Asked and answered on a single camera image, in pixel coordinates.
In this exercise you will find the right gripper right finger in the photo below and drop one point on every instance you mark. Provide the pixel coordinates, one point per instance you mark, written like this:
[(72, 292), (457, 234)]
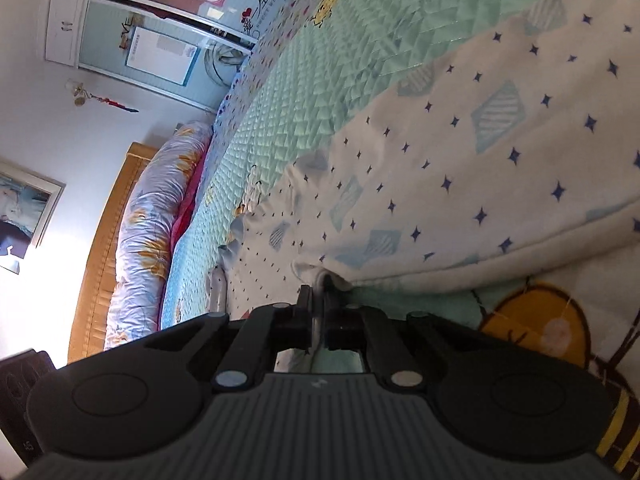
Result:
[(383, 347)]

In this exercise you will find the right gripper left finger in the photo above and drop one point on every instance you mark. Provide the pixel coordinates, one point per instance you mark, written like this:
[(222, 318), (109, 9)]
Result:
[(266, 332)]

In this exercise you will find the white patterned baby garment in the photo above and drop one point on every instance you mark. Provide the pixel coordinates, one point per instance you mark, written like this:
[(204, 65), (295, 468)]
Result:
[(497, 186)]

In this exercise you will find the wooden headboard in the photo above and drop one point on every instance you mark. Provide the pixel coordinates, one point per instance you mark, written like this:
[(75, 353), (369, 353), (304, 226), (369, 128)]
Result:
[(89, 325)]

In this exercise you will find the floral long pillow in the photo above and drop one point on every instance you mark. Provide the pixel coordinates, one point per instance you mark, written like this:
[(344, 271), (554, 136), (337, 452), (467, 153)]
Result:
[(143, 253)]

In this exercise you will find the magenta bed sheet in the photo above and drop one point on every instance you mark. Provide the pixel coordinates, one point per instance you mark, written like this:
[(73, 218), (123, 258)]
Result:
[(178, 229)]

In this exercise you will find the electric fan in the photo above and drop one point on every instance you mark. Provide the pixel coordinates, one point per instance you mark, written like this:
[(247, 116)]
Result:
[(220, 56)]

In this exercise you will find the mint green bee quilt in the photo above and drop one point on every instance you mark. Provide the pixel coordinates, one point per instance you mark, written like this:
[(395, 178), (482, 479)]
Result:
[(335, 66)]

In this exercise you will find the pale blue sliding wardrobe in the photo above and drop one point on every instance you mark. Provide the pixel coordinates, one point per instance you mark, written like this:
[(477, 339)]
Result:
[(159, 45)]

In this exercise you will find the white upper cabinet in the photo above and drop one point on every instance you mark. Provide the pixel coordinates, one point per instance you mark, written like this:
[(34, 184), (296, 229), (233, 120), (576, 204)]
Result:
[(62, 34)]

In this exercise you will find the framed wall picture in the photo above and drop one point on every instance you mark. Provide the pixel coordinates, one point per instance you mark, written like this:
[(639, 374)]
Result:
[(27, 204)]

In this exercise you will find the hanging wall ornament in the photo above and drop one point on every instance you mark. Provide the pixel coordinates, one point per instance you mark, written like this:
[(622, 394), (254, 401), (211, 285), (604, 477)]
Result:
[(81, 96)]

